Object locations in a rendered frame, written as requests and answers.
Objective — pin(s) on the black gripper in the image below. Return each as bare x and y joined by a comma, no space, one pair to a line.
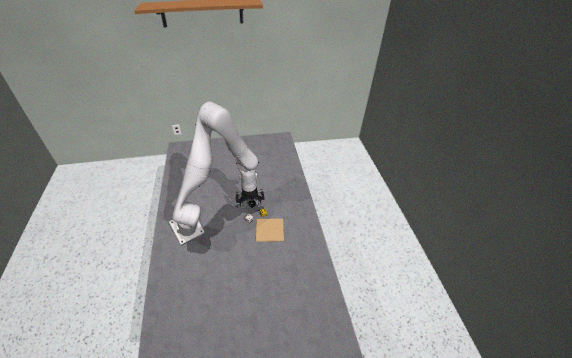
249,195

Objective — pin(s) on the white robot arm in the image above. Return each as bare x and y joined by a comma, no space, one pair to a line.
199,163

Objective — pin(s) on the tan flat mat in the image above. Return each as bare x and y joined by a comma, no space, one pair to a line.
269,230

